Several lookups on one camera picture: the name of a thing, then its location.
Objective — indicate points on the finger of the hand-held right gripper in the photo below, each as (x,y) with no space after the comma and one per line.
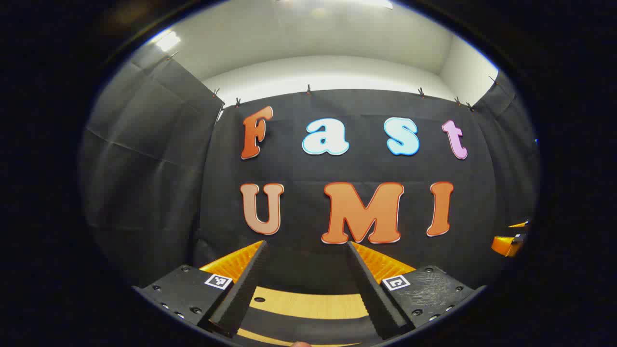
(503,246)
(520,224)

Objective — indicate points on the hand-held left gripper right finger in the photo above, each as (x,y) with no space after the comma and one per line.
(373,294)

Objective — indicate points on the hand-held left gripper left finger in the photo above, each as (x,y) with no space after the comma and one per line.
(243,289)

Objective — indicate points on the black backdrop cloth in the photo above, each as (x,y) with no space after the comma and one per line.
(299,168)

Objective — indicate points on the row of small cloth clips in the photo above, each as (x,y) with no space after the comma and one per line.
(308,89)

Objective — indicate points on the ceiling light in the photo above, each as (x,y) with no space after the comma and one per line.
(167,41)

